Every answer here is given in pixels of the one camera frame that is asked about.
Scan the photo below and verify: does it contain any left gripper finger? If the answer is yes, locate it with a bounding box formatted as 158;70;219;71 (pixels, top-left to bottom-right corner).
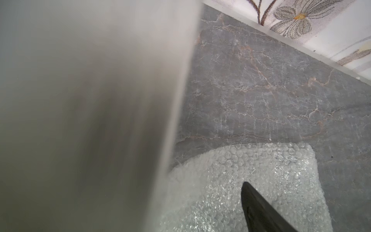
241;182;297;232

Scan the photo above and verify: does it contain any silver metal case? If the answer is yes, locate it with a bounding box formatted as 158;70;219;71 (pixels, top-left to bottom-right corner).
1;1;203;232

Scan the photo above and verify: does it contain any clear bubble wrap sheet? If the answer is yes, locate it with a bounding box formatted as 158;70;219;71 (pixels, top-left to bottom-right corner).
158;143;333;232

